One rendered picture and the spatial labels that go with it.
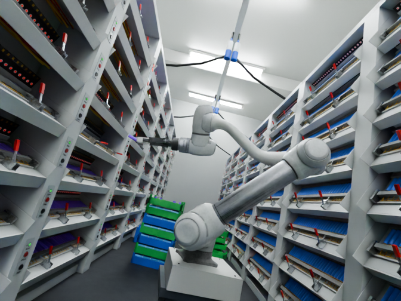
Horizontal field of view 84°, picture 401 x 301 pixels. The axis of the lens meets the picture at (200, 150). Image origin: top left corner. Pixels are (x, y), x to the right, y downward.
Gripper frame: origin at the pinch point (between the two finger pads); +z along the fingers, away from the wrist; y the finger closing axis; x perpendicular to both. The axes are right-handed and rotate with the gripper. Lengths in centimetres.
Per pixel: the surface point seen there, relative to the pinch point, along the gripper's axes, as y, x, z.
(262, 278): -57, 82, -91
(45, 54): 62, -8, 20
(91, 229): -31, 55, 31
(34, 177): 45, 29, 24
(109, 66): 24.9, -28.9, 16.5
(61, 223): 14, 47, 27
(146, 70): -30, -63, 13
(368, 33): 34, -60, -110
